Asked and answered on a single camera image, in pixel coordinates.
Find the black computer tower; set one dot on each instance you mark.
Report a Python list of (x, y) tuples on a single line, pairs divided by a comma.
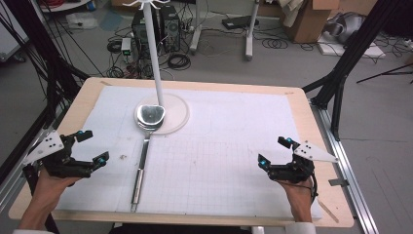
[(170, 27), (142, 31)]

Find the person's dark clothing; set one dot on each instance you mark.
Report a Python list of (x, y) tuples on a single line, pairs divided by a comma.
[(178, 229)]

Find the person's right hand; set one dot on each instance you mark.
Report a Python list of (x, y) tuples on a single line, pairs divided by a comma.
[(298, 196)]

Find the black metal frame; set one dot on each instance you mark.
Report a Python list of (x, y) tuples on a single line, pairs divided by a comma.
[(35, 48), (354, 55)]

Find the white round table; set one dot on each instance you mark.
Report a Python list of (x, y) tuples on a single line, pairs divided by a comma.
[(65, 6)]

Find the small grey device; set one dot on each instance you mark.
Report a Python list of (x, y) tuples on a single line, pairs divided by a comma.
[(126, 45)]

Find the metal spatula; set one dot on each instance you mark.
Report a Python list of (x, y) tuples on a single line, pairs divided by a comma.
[(150, 115)]

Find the small blue container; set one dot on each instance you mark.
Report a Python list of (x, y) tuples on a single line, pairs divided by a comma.
[(91, 6)]

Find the white desk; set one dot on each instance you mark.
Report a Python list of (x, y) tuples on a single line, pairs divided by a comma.
[(196, 35)]

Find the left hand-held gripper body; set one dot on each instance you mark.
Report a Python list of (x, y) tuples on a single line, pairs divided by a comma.
[(65, 164)]

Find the white hook stand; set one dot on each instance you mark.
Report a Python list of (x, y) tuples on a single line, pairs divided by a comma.
[(156, 65)]

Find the grey bag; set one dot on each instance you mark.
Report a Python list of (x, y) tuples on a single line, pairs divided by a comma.
[(345, 27)]

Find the white flat board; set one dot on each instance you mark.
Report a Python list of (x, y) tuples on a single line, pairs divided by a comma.
[(363, 51)]

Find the small metal bracket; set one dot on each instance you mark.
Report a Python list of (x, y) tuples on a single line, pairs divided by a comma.
[(338, 182)]

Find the person's left hand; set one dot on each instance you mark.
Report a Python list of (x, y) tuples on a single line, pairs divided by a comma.
[(52, 188)]

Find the aluminium rail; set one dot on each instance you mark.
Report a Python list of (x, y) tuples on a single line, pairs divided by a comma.
[(19, 175), (352, 182)]

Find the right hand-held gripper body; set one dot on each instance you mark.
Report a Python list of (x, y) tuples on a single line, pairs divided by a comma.
[(292, 169)]

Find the flat black box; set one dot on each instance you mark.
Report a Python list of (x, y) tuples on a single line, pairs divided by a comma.
[(238, 22)]

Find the black tripod leg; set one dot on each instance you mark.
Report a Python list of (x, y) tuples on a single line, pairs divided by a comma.
[(386, 73)]

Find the thin wooden stick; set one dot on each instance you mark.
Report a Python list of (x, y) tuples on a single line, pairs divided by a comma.
[(328, 211)]

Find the large cardboard box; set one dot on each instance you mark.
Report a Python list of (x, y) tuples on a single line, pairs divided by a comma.
[(305, 24)]

